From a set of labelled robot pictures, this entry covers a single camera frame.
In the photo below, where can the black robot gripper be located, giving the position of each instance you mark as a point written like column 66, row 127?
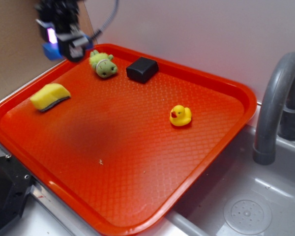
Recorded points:
column 58, row 20

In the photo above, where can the blue rectangular block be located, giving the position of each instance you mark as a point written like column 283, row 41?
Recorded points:
column 51, row 51

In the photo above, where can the black rectangular block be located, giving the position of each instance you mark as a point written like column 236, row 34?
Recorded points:
column 142, row 70

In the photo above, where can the green plush turtle toy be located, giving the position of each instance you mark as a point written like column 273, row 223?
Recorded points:
column 102, row 64

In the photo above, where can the yellow sponge with grey pad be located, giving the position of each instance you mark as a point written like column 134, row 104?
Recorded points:
column 49, row 96

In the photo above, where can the red plastic tray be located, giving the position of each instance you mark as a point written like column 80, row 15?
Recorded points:
column 110, row 151

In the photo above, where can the yellow rubber duck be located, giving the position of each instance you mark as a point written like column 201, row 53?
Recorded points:
column 180, row 115

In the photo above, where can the grey curved faucet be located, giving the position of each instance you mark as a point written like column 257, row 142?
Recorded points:
column 277, row 113

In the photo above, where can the grey plastic sink basin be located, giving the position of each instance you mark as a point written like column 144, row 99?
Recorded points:
column 237, row 197

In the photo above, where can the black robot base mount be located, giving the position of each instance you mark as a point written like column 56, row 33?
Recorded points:
column 15, row 185

